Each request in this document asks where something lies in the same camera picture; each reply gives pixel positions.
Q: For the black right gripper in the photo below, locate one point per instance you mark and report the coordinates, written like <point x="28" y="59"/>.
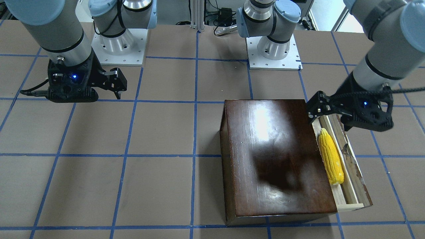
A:
<point x="97" y="76"/>

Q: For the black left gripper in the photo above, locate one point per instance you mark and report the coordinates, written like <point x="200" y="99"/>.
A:
<point x="345" y="97"/>

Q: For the yellow corn cob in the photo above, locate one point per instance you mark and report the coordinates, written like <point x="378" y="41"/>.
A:
<point x="331" y="157"/>

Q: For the wooden drawer with white handle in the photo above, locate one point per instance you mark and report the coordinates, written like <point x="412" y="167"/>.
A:
<point x="352" y="194"/>

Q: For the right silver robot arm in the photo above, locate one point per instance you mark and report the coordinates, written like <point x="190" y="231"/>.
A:
<point x="56" y="28"/>

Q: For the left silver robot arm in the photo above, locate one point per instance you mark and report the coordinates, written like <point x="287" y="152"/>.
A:
<point x="277" y="19"/>

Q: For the dark brown wooden box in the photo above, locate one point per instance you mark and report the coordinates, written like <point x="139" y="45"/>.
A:
<point x="271" y="164"/>

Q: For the silver flashlight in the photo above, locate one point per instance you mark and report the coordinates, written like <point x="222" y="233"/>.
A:
<point x="225" y="30"/>

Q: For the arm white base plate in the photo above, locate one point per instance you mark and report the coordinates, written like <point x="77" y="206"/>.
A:
<point x="125" y="50"/>
<point x="263" y="54"/>

